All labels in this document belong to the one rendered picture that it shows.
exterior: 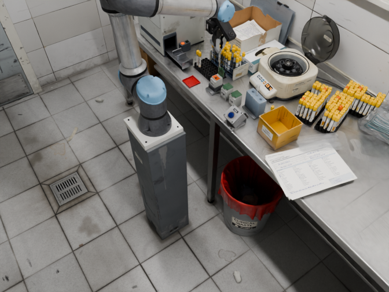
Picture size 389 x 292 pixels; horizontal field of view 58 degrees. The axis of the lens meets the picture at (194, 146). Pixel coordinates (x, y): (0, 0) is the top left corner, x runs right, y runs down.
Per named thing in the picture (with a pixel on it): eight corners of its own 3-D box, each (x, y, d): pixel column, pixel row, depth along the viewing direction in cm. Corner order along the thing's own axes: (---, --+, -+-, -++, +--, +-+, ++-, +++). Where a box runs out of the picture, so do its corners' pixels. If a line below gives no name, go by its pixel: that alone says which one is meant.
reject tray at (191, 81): (182, 80, 181) (182, 79, 181) (193, 76, 184) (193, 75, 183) (189, 88, 178) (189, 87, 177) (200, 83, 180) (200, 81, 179)
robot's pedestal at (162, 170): (162, 240, 218) (147, 152, 151) (146, 216, 229) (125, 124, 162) (189, 223, 226) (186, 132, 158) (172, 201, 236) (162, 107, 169)
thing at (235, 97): (228, 103, 170) (229, 93, 165) (235, 99, 172) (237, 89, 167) (233, 108, 168) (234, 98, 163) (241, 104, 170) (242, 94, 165)
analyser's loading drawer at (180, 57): (162, 50, 195) (161, 42, 191) (172, 46, 197) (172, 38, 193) (182, 69, 184) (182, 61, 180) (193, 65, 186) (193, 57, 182)
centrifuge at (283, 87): (243, 78, 182) (246, 58, 173) (290, 62, 190) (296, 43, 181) (269, 107, 168) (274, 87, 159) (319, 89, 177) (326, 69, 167)
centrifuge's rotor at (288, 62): (264, 69, 178) (266, 58, 173) (289, 61, 182) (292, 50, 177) (281, 88, 169) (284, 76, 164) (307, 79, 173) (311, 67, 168)
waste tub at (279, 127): (255, 131, 159) (258, 115, 151) (278, 120, 163) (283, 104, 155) (274, 151, 151) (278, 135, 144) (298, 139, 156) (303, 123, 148)
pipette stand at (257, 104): (241, 107, 169) (243, 91, 161) (253, 102, 171) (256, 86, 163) (253, 120, 163) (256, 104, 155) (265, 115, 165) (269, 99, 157)
